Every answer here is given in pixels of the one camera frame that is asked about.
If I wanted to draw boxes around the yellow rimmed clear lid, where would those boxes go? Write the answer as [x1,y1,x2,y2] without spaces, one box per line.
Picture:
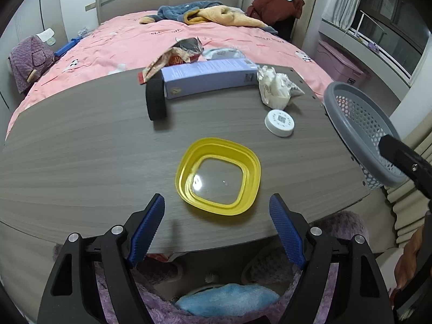
[174,137,261,217]

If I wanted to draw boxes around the black elastic band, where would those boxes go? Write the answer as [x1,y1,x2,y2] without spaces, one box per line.
[146,78,167,122]

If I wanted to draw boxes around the white paper wrapper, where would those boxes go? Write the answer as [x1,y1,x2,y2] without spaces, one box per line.
[257,65,305,110]

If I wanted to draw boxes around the person's right hand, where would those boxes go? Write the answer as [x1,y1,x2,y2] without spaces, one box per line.
[394,226,424,290]

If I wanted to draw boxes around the light blue fuzzy slipper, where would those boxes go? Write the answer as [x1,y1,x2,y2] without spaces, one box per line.
[176,284,280,318]

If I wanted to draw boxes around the white round jar lid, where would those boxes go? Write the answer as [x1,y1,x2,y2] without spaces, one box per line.
[264,109,295,137]

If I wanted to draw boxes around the grey plastic laundry basket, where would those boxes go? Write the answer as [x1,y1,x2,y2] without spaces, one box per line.
[323,82,406,190]

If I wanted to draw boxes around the lavender cardboard box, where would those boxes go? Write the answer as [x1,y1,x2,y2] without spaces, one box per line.
[161,59,258,100]

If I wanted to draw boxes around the pink storage box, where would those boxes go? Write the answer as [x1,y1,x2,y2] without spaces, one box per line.
[314,40,367,88]

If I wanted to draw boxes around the red white snack bag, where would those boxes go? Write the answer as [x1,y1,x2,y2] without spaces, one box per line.
[138,37,204,85]

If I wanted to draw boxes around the pink bed duvet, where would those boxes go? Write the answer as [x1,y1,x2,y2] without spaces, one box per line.
[8,12,332,127]

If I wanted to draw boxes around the crumpled light blue packet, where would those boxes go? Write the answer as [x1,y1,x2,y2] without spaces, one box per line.
[202,48,246,61]

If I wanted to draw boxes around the blue tube object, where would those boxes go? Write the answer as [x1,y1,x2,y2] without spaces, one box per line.
[54,37,82,58]

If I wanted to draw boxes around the purple fuzzy garment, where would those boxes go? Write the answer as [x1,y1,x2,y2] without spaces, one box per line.
[8,35,55,94]

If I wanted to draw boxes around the white cloth on nightstand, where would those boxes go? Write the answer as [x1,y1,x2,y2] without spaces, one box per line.
[36,28,56,46]

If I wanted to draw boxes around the blue fleece garment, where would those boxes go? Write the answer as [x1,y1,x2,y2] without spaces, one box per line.
[139,1,222,24]

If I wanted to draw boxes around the maroon jacket on chair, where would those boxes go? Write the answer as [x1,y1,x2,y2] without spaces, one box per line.
[246,0,305,42]

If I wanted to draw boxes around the yellow fleece garment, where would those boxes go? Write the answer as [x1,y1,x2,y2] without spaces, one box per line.
[183,5,278,34]

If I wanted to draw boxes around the white window sill rack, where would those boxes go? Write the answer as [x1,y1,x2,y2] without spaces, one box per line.
[346,9,387,54]

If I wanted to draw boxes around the white wardrobe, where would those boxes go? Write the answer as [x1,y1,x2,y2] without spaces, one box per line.
[0,0,68,122]

